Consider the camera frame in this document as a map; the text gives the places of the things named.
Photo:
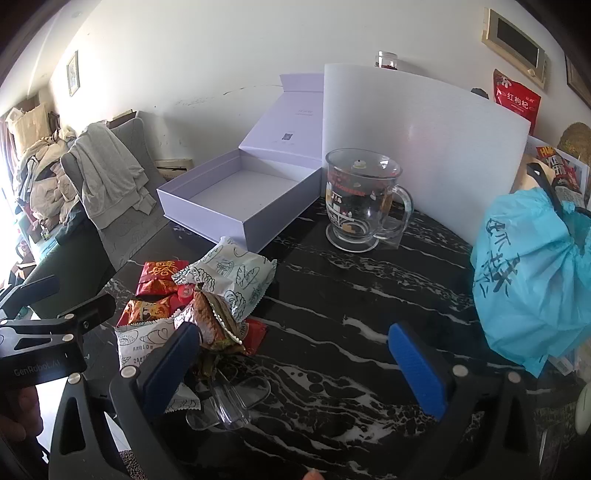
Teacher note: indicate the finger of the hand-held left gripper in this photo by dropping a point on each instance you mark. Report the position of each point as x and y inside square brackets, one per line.
[92, 314]
[32, 293]

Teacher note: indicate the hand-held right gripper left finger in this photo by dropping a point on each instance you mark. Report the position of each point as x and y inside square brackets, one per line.
[168, 369]

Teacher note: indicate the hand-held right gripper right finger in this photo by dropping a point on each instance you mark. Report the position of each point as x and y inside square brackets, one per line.
[415, 369]

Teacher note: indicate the small white bread-print packet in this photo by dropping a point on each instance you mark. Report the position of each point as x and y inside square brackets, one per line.
[138, 341]

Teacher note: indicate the orange-red snack packet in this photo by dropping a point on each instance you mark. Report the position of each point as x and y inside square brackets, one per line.
[143, 311]

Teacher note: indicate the green-edged shrimp snack packet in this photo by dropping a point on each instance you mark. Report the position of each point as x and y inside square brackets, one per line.
[217, 323]

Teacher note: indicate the clear plastic holder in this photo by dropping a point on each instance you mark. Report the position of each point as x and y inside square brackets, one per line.
[231, 406]

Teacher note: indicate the red gold-print packet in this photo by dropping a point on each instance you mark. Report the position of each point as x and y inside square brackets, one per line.
[157, 277]

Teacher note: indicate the red ketchup sachet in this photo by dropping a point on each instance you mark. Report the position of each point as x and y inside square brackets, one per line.
[254, 334]

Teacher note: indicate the lavender gift box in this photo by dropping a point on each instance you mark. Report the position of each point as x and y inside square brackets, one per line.
[207, 217]

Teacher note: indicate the person's left hand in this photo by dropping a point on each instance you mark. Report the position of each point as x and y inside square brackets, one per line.
[21, 410]

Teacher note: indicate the grey leaf-pattern chair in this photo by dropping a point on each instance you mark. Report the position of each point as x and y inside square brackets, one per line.
[134, 240]

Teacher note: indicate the pile of clothes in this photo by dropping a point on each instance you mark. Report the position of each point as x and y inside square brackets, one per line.
[46, 184]

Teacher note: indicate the grey garment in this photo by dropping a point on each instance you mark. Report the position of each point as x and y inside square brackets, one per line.
[106, 175]

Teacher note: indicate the blue plastic bag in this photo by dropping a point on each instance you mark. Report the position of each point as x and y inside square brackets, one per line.
[521, 277]

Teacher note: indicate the printed glass mug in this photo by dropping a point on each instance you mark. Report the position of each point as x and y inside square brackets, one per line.
[355, 217]

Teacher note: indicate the beige paper bag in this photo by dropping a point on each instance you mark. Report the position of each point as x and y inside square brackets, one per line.
[27, 127]

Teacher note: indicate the beige radiator cover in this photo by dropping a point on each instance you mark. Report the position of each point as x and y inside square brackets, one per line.
[173, 168]

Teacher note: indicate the brown paper bag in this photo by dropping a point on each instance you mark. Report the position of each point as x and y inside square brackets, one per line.
[526, 177]

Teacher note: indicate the white foam board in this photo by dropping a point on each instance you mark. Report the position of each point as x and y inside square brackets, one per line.
[438, 138]

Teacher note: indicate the colourful printed box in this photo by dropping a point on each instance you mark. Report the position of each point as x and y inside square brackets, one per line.
[563, 166]

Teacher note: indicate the woven straw disc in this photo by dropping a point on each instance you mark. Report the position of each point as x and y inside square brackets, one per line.
[575, 138]

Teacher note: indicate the red foil pouch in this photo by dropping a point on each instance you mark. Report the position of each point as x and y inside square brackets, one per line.
[517, 101]

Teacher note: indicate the small glass jar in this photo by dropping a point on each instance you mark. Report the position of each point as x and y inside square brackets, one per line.
[386, 61]

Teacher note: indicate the small wall picture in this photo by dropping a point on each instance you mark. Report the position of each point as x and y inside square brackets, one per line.
[73, 74]

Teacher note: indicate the dark gold picture frame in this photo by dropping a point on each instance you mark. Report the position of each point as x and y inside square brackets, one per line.
[579, 81]

